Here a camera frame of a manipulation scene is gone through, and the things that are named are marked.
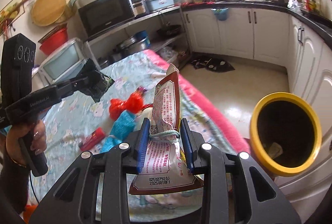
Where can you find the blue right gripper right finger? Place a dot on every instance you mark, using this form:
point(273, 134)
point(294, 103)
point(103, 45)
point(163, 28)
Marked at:
point(186, 143)

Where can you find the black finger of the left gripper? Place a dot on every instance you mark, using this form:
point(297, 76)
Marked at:
point(75, 82)

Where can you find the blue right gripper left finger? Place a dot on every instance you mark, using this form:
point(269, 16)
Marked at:
point(142, 144)

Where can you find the red white snack packet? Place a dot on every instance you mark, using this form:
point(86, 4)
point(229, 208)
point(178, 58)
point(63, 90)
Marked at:
point(164, 170)

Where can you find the dark green snack wrapper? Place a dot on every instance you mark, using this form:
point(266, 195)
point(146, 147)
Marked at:
point(105, 81)

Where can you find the red candy bar wrapper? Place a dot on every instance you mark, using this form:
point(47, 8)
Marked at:
point(93, 139)

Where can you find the yellow trash bin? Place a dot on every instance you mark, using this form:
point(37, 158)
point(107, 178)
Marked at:
point(285, 134)

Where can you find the white corner kitchen cabinets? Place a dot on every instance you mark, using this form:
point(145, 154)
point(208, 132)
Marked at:
point(271, 51)

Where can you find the person's left hand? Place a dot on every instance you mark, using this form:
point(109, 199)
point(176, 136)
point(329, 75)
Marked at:
point(33, 135)

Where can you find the plastic drawer cabinet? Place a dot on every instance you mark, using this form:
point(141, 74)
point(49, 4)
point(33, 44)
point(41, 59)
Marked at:
point(64, 63)

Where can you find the blue knitted cloth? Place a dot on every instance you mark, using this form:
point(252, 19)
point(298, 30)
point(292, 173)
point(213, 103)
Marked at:
point(121, 128)

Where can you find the cartoon print table cloth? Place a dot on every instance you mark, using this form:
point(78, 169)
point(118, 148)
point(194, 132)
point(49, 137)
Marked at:
point(77, 116)

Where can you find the red plastic bag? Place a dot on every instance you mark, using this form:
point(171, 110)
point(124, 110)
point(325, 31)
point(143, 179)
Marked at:
point(133, 104)

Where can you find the red plastic basin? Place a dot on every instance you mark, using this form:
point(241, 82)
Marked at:
point(54, 41)

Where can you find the steel cooking pot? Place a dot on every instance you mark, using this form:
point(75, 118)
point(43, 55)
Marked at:
point(133, 45)

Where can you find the black microwave oven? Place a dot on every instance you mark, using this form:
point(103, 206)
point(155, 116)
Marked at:
point(96, 16)

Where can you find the round woven bamboo tray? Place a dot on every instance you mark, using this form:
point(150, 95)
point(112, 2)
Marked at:
point(47, 12)

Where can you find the dark floor mat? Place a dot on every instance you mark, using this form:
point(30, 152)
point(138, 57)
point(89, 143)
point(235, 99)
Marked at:
point(216, 65)

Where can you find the black frying pan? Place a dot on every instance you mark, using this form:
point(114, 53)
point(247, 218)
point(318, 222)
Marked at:
point(169, 31)

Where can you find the blue plastic storage box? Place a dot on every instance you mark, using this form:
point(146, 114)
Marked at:
point(156, 5)

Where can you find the blue hanging basket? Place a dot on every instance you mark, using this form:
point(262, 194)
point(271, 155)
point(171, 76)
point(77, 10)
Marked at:
point(221, 14)

